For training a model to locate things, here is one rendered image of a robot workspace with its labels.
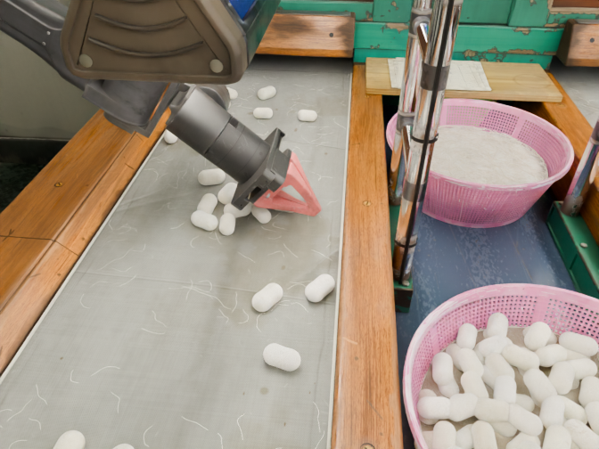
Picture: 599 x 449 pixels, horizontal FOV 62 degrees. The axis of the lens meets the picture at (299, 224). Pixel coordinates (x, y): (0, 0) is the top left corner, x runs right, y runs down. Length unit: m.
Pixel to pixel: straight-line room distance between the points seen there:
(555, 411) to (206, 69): 0.40
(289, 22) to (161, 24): 0.77
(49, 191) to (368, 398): 0.48
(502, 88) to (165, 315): 0.68
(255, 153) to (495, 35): 0.63
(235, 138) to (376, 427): 0.32
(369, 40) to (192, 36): 0.83
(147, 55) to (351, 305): 0.33
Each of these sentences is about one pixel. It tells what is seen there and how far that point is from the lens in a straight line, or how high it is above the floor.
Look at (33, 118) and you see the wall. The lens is 2.31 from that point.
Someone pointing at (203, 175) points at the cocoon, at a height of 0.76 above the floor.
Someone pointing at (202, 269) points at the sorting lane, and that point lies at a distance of 0.57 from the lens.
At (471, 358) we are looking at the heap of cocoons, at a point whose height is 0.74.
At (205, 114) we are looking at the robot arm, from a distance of 0.55.
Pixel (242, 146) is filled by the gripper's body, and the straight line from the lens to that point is 0.55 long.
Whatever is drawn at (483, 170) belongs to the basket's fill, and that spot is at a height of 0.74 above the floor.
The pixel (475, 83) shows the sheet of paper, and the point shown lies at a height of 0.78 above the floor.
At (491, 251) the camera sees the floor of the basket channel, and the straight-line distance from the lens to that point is 0.73.
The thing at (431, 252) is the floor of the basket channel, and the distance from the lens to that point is 0.70.
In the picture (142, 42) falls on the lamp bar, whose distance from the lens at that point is 0.23.
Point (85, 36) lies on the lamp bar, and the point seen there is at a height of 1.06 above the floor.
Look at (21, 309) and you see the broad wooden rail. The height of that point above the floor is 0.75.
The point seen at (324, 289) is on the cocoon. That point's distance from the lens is 0.52.
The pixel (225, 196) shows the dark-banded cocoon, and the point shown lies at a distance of 0.65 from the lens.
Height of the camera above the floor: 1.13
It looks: 39 degrees down
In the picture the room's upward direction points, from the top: straight up
